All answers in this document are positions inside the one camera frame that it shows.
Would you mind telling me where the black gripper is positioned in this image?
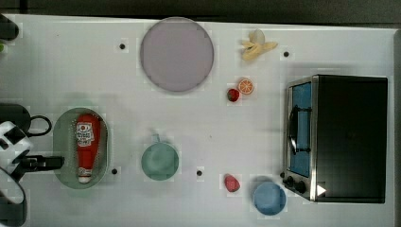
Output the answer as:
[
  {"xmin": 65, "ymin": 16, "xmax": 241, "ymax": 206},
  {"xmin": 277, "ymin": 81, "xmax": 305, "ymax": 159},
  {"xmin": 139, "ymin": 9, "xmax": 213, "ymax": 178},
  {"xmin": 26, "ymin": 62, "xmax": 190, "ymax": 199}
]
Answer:
[{"xmin": 19, "ymin": 155, "xmax": 64, "ymax": 172}]

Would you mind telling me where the red plush ketchup bottle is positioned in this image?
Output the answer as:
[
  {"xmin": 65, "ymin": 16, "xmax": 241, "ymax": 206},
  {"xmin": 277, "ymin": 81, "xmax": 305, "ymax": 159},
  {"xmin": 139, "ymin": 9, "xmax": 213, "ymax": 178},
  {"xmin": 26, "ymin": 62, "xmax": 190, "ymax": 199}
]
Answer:
[{"xmin": 76, "ymin": 113, "xmax": 100, "ymax": 183}]

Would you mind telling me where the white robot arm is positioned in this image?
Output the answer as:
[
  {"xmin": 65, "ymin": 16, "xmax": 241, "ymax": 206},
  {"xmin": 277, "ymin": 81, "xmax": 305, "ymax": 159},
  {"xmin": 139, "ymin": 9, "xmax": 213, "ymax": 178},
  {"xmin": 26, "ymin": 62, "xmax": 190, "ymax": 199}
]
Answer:
[{"xmin": 0, "ymin": 121, "xmax": 64, "ymax": 227}]

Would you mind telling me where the green oval strainer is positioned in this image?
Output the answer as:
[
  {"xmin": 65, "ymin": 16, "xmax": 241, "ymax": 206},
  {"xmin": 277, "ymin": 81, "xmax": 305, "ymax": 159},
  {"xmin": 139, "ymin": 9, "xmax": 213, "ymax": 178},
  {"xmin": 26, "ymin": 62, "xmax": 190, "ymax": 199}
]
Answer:
[{"xmin": 53, "ymin": 108, "xmax": 108, "ymax": 189}]

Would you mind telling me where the black cylinder cup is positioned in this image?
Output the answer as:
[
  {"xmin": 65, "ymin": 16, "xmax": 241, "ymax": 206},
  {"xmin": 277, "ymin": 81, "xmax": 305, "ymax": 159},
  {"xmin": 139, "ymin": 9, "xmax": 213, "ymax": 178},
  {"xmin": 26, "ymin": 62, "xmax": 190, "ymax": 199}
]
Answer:
[{"xmin": 0, "ymin": 103, "xmax": 52, "ymax": 137}]

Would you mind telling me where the black cylinder with green tag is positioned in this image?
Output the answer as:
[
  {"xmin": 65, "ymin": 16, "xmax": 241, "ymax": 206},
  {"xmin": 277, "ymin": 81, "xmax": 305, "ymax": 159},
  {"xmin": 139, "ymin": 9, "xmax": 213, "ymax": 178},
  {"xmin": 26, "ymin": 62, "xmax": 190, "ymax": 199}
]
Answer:
[{"xmin": 0, "ymin": 14, "xmax": 20, "ymax": 50}]

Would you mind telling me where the green mug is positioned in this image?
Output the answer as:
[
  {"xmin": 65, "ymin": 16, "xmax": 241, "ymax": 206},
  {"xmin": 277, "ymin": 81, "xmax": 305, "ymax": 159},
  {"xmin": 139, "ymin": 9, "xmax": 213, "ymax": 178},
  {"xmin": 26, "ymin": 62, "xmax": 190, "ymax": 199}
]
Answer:
[{"xmin": 141, "ymin": 134, "xmax": 180, "ymax": 181}]

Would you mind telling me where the round lilac plate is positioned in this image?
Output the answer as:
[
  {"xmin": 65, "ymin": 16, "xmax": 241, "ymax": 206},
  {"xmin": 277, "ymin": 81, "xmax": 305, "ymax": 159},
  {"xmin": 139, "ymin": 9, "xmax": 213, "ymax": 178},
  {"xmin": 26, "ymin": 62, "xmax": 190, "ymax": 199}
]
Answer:
[{"xmin": 140, "ymin": 17, "xmax": 215, "ymax": 93}]

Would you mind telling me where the large red strawberry toy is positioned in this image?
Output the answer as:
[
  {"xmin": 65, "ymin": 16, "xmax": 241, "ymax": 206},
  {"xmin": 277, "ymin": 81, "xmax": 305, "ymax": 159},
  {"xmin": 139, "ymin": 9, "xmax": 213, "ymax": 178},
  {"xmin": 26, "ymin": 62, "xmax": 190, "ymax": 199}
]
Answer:
[{"xmin": 224, "ymin": 174, "xmax": 240, "ymax": 193}]

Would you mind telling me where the small red strawberry toy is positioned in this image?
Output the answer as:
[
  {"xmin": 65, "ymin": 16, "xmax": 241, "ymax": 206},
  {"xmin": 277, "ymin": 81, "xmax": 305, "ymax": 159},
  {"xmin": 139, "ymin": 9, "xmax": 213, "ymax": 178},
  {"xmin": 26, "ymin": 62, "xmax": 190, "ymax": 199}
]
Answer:
[{"xmin": 227, "ymin": 89, "xmax": 240, "ymax": 102}]

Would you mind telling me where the orange slice toy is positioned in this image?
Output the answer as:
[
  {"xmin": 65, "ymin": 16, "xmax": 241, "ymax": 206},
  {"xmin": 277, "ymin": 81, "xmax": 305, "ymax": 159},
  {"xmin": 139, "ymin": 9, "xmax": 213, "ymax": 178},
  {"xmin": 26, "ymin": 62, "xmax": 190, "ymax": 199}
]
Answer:
[{"xmin": 237, "ymin": 79, "xmax": 254, "ymax": 95}]

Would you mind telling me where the blue bowl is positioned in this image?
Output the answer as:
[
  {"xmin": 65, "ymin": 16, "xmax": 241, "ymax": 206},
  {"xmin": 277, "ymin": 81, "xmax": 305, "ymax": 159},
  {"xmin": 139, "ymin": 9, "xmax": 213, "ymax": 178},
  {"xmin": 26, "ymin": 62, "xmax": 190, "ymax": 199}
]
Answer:
[{"xmin": 253, "ymin": 182, "xmax": 287, "ymax": 216}]

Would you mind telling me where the peeled banana toy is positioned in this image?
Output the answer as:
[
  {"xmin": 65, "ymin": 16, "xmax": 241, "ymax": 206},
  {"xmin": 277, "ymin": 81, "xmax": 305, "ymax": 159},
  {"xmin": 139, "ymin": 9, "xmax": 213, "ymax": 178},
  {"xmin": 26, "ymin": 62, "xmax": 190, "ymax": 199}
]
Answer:
[{"xmin": 241, "ymin": 29, "xmax": 278, "ymax": 61}]

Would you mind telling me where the black toaster oven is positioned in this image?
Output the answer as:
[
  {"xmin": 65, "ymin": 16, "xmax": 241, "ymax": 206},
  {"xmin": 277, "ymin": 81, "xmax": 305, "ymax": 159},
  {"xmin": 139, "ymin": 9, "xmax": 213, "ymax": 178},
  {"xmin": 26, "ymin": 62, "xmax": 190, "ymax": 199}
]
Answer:
[{"xmin": 280, "ymin": 75, "xmax": 388, "ymax": 203}]

